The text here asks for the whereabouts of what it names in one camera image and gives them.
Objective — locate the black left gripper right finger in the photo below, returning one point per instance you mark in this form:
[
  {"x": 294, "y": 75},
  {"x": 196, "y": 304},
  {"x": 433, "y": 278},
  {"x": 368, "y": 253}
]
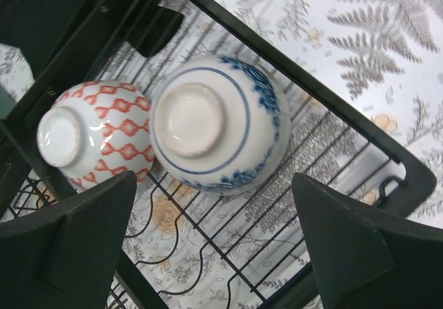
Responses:
[{"x": 365, "y": 257}]

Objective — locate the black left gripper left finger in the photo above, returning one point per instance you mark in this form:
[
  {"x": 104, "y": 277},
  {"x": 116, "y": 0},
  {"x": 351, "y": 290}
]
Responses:
[{"x": 65, "y": 255}]

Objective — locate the white red patterned bowl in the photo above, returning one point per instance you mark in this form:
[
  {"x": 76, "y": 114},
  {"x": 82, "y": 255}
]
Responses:
[{"x": 96, "y": 130}]

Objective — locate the white blue patterned bowl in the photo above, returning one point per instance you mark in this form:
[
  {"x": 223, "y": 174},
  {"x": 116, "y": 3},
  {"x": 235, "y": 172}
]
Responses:
[{"x": 220, "y": 125}]

